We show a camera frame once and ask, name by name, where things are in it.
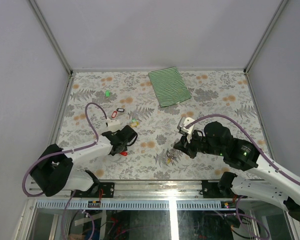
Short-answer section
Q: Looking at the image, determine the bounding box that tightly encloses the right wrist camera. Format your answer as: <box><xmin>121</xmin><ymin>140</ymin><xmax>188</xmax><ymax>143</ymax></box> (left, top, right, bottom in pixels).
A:
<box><xmin>177</xmin><ymin>116</ymin><xmax>195</xmax><ymax>143</ymax></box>

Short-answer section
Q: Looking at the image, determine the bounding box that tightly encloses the red tag key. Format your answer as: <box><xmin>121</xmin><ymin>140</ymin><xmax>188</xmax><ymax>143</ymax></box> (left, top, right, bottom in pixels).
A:
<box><xmin>111</xmin><ymin>111</ymin><xmax>118</xmax><ymax>118</ymax></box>
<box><xmin>120</xmin><ymin>151</ymin><xmax>128</xmax><ymax>157</ymax></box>

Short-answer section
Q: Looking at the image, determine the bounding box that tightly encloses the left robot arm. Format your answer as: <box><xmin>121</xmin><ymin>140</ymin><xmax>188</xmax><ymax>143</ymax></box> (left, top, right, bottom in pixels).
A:
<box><xmin>26</xmin><ymin>125</ymin><xmax>138</xmax><ymax>198</ymax></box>

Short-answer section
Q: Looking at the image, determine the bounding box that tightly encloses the large metal keyring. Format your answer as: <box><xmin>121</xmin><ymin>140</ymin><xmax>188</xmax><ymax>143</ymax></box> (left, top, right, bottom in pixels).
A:
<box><xmin>166</xmin><ymin>148</ymin><xmax>176</xmax><ymax>166</ymax></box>

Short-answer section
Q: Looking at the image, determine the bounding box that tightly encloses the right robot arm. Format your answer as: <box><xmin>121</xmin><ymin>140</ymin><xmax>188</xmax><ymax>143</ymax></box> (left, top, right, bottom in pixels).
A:
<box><xmin>174</xmin><ymin>117</ymin><xmax>300</xmax><ymax>222</ymax></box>

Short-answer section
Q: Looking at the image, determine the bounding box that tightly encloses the green white striped cloth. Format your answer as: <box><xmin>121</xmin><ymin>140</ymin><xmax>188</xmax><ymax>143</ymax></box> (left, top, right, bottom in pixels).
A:
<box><xmin>148</xmin><ymin>67</ymin><xmax>192</xmax><ymax>108</ymax></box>

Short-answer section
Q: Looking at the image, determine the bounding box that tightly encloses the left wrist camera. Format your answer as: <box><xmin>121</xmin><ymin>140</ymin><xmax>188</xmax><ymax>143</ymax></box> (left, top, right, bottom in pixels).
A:
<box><xmin>106</xmin><ymin>119</ymin><xmax>121</xmax><ymax>126</ymax></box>

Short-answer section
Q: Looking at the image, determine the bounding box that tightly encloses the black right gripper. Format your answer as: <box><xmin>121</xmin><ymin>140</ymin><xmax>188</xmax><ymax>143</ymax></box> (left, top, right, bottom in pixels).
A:
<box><xmin>173</xmin><ymin>127</ymin><xmax>225</xmax><ymax>159</ymax></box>

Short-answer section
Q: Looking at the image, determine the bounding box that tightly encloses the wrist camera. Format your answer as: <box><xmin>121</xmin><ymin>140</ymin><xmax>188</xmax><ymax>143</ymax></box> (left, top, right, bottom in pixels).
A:
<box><xmin>106</xmin><ymin>119</ymin><xmax>121</xmax><ymax>126</ymax></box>
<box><xmin>177</xmin><ymin>116</ymin><xmax>195</xmax><ymax>143</ymax></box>

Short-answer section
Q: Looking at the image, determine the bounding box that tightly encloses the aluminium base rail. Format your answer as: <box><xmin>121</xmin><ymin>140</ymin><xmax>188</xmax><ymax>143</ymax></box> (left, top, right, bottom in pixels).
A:
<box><xmin>27</xmin><ymin>178</ymin><xmax>276</xmax><ymax>201</ymax></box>

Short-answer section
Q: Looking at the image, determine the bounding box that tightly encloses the black tag key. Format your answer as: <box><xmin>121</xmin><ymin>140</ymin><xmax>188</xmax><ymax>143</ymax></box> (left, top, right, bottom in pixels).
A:
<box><xmin>116</xmin><ymin>108</ymin><xmax>125</xmax><ymax>113</ymax></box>

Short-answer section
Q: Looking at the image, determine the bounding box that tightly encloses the floral tablecloth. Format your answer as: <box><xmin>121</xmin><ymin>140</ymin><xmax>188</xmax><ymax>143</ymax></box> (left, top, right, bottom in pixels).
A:
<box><xmin>57</xmin><ymin>70</ymin><xmax>268</xmax><ymax>180</ymax></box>

